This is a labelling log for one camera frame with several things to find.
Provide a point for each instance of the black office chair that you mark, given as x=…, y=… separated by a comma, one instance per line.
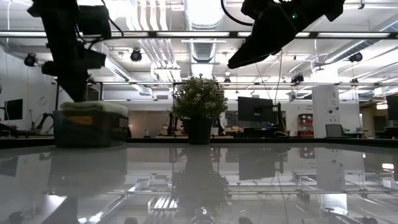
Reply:
x=333, y=130

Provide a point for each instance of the white pillar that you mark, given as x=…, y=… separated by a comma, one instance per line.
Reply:
x=326, y=109

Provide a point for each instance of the green microfiber towel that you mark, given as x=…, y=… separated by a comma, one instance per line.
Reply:
x=93, y=107

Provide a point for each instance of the orange microfiber towel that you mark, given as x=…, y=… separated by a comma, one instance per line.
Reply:
x=80, y=120

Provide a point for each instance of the grey plastic bin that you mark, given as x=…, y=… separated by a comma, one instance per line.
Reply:
x=90, y=133

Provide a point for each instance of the small artificial potted plant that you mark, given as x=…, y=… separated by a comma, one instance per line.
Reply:
x=199, y=102

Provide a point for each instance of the black computer monitor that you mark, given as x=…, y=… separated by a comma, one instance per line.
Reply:
x=256, y=109
x=392, y=105

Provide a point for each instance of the black wall screen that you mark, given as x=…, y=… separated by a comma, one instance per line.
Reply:
x=14, y=109

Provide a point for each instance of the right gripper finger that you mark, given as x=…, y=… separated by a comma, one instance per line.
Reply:
x=252, y=53

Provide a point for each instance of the black overhead frame rail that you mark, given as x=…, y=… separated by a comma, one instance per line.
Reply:
x=186, y=34

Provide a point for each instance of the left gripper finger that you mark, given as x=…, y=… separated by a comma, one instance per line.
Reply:
x=74, y=88

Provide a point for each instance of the silver ceiling air duct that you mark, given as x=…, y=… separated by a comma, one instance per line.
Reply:
x=203, y=12

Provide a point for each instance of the red parts shelf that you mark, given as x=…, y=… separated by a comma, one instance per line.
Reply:
x=305, y=124

